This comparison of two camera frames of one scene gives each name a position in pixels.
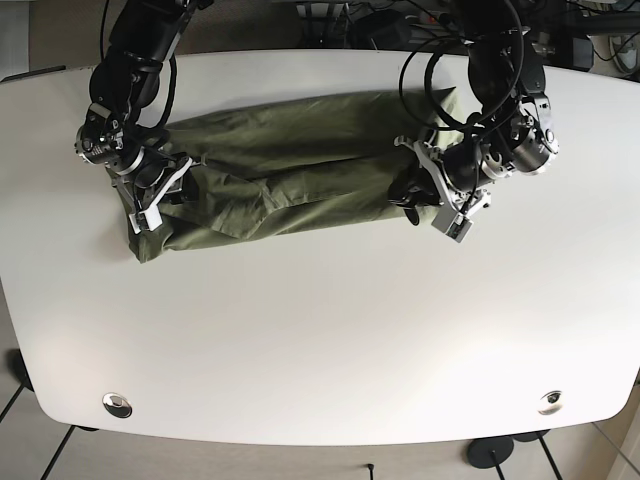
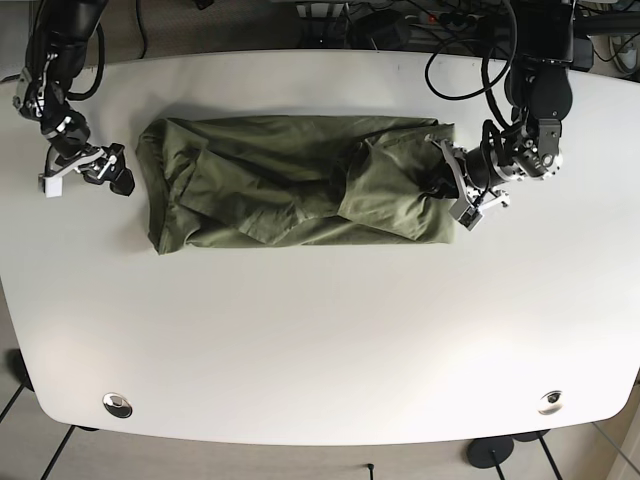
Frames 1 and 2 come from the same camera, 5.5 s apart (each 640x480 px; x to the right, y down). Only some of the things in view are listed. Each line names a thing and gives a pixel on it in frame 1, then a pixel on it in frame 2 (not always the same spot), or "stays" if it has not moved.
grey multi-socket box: [381, 30] stays
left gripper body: [142, 202] → [98, 164]
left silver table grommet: [117, 405] stays
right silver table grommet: [551, 403] stays
